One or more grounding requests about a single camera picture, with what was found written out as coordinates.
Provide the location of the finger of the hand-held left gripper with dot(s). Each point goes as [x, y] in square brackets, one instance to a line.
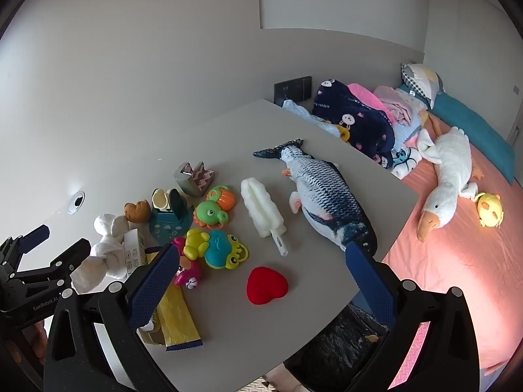
[70, 258]
[36, 237]

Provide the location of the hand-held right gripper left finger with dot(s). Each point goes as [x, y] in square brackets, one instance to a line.
[153, 288]

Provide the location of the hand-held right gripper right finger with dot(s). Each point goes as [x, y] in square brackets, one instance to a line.
[369, 288]

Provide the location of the pink plastic toy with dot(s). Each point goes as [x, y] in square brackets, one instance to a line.
[188, 273]

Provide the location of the blue grey fish plush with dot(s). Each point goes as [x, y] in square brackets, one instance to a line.
[322, 188]

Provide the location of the yellow wrapper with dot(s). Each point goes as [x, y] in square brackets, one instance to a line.
[175, 318]

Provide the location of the white cardboard box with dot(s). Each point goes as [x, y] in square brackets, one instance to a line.
[133, 253]

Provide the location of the teal plastic toy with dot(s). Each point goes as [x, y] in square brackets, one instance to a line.
[171, 222]

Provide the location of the black plastic bag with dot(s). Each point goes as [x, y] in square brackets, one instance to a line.
[327, 347]

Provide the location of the yellow and blue frog toy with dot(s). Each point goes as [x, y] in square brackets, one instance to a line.
[216, 247]

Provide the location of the pink foam floor mat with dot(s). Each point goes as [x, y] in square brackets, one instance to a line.
[408, 355]

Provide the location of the brown bread toy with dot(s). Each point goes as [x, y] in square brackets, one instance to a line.
[137, 211]

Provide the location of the cream plastic cup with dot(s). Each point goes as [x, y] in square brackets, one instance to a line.
[160, 199]

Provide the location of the green and orange plastic toy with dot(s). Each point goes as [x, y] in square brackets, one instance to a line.
[209, 212]

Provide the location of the pink bed sheet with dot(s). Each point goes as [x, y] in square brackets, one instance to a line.
[461, 261]

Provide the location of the red heart cushion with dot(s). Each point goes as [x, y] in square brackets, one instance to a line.
[267, 286]

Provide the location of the grey holder with patterned tape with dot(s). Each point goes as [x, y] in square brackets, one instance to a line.
[188, 179]

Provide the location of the white sponge brush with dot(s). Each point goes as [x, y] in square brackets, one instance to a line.
[259, 208]

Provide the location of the white cartoon printed cloth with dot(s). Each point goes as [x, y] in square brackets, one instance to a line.
[404, 159]

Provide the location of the yellow chick plush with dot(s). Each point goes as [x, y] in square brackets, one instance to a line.
[490, 210]

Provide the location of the white goose plush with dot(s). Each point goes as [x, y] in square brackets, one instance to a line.
[449, 163]

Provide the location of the light blue quilt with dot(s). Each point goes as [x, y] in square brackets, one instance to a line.
[408, 132]

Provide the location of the navy printed blanket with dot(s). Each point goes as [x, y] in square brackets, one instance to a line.
[359, 124]

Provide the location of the light blue blanket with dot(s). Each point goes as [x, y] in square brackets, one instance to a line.
[304, 116]

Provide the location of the pale pink cloth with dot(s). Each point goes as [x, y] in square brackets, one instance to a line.
[398, 104]

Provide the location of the teal pillow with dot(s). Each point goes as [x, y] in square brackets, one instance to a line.
[474, 130]

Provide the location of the pink fleece blanket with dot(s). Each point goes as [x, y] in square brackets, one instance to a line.
[367, 96]

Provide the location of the patchwork pillow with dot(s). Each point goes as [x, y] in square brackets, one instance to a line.
[423, 81]

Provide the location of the round metal wall fitting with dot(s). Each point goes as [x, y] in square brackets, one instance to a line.
[76, 201]

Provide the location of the black wall panel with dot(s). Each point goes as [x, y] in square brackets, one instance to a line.
[292, 89]

